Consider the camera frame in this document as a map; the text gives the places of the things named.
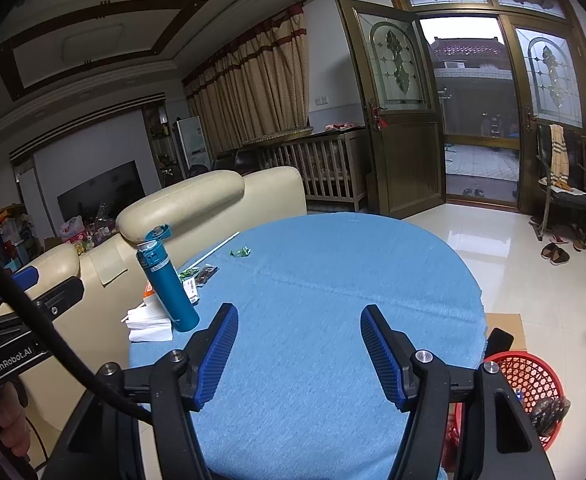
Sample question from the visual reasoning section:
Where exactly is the tan paper sheet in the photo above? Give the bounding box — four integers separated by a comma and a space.
96, 255, 129, 286

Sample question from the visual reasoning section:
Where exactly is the black plastic bag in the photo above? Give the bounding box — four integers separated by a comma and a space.
528, 397, 571, 436

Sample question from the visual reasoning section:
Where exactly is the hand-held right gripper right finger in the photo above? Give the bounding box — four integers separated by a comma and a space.
359, 304, 556, 480

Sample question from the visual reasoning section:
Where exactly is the white standing air conditioner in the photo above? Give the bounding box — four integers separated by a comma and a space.
175, 116, 210, 171

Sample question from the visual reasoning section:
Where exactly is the striped towel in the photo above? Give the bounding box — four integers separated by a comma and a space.
548, 125, 571, 192

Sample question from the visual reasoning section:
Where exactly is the wooden glass door leaf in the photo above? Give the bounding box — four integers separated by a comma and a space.
500, 12, 586, 213
337, 0, 446, 220

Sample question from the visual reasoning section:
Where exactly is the white straw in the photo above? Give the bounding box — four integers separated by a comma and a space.
190, 231, 240, 266

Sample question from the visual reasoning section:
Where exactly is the teal water bottle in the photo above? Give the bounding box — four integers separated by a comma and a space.
136, 224, 200, 333

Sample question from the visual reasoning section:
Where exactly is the black cable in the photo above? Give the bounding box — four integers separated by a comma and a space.
0, 242, 155, 423

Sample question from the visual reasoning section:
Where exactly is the black television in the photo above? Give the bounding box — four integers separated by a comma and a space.
57, 160, 148, 221

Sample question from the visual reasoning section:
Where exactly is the red mesh basket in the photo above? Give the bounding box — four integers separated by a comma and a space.
445, 351, 566, 476

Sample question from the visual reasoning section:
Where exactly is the woven tray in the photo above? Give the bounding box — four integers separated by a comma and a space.
242, 126, 315, 147

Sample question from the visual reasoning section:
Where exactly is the white tissue stack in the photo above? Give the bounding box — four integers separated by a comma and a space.
120, 305, 174, 343

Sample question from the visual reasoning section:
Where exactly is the beige curtain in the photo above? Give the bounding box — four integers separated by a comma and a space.
182, 2, 310, 148

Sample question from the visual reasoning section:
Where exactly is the glass display cabinet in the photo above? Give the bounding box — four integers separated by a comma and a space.
143, 105, 179, 181

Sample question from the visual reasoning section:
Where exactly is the brown cardboard sheet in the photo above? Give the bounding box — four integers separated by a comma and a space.
483, 312, 528, 353

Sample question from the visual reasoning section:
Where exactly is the metal frame chair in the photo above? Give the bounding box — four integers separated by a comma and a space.
530, 124, 586, 251

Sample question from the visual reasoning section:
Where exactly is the wooden crib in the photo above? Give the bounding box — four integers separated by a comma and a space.
243, 127, 368, 211

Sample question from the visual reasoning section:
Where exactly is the person's left hand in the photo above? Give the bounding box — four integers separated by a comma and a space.
0, 382, 33, 461

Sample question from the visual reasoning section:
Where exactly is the black padded object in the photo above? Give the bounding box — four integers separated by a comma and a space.
485, 327, 514, 361

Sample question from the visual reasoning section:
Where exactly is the cream leather sofa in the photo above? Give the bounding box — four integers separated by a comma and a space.
0, 166, 308, 461

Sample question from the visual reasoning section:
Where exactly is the blue tablecloth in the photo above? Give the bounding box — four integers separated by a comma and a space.
129, 211, 488, 480

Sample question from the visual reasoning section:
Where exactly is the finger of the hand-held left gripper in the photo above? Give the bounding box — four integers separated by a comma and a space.
10, 266, 42, 291
23, 276, 85, 329

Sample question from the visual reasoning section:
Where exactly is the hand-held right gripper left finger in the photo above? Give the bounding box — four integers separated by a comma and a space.
40, 302, 240, 480

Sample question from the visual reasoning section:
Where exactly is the pink plastic bag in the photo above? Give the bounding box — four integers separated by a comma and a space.
60, 216, 86, 241

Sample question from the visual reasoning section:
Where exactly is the orange white packet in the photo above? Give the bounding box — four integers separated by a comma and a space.
142, 279, 200, 311

